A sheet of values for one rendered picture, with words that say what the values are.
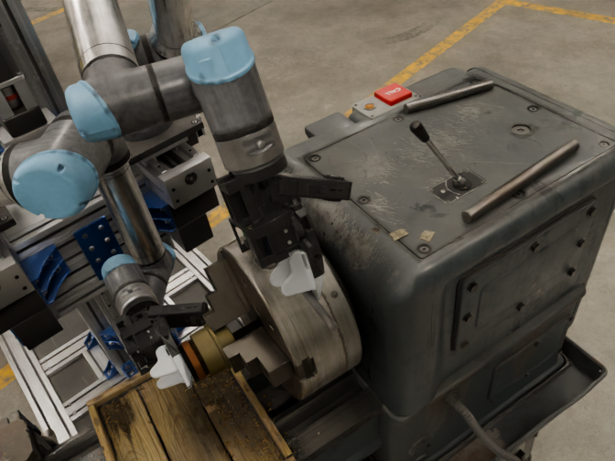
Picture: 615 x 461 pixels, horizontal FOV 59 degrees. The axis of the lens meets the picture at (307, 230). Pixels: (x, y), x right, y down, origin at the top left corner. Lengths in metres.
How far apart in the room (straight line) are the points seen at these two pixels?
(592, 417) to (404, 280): 1.48
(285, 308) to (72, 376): 1.49
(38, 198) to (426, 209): 0.63
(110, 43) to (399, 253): 0.51
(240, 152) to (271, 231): 0.10
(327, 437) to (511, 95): 0.79
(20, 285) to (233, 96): 0.85
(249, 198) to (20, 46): 0.93
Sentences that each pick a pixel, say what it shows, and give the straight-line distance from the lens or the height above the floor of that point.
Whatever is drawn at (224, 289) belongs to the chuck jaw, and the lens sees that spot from 0.98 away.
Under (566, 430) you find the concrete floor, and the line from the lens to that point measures 2.18.
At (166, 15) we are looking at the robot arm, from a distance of 1.21.
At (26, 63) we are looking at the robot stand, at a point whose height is 1.36.
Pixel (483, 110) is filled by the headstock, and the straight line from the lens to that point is 1.19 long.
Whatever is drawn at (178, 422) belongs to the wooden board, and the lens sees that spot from 1.19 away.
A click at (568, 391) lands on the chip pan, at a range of 1.61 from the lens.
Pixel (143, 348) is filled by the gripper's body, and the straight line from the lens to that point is 1.01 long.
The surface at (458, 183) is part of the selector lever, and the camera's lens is 0.98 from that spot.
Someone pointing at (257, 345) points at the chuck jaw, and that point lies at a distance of 0.96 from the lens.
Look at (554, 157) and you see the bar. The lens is 1.04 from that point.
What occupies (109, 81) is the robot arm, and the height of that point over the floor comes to 1.59.
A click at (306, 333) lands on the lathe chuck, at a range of 0.88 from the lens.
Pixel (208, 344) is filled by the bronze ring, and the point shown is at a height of 1.12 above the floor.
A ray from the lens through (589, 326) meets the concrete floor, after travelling 2.46.
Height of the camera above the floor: 1.88
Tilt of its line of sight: 43 degrees down
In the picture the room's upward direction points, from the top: 9 degrees counter-clockwise
